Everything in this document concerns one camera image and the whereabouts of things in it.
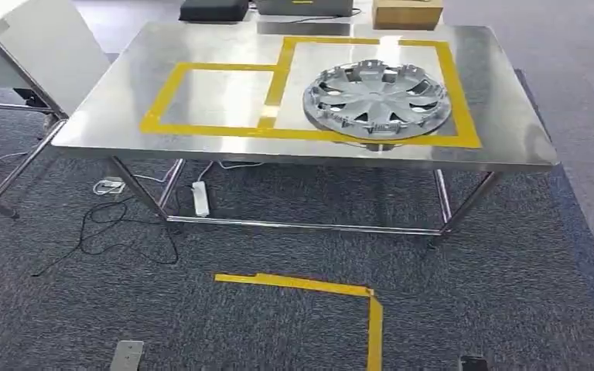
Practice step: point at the stainless steel table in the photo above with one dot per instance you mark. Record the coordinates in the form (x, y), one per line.
(215, 138)

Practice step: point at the grey box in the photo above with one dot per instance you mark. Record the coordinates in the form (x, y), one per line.
(302, 7)

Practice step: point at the white power adapter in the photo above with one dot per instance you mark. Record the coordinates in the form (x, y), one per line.
(110, 186)

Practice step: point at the black box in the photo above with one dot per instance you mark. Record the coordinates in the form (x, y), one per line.
(214, 9)

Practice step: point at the black block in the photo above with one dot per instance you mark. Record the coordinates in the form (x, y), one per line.
(474, 363)

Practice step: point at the silver wheel hubcap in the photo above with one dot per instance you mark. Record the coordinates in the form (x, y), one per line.
(374, 105)

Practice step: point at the yellow floor tape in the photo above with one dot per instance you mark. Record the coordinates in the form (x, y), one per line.
(375, 327)

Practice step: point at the grey metal plate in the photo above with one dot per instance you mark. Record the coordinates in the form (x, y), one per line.
(127, 356)

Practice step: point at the white desk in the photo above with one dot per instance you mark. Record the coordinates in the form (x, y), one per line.
(46, 46)

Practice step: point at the white power strip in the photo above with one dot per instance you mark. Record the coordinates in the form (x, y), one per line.
(200, 198)

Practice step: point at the cardboard box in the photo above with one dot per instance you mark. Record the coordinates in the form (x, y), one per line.
(407, 14)

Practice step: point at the yellow table tape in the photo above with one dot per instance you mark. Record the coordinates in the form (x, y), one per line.
(281, 77)

